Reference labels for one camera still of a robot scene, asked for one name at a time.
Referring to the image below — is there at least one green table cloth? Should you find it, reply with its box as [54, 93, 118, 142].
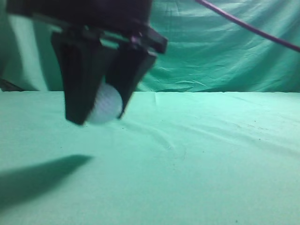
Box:
[0, 92, 300, 225]

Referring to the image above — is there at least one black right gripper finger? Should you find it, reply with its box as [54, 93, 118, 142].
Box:
[51, 32, 110, 125]

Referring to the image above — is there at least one green backdrop cloth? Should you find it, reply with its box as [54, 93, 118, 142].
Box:
[0, 0, 300, 92]

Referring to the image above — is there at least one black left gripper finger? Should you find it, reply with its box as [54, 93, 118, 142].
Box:
[105, 43, 157, 119]

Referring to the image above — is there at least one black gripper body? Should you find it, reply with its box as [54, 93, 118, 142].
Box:
[6, 0, 167, 53]

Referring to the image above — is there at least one purple cable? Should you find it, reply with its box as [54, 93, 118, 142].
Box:
[195, 0, 300, 53]

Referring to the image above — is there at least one white dimpled golf ball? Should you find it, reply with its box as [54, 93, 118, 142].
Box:
[87, 83, 123, 125]

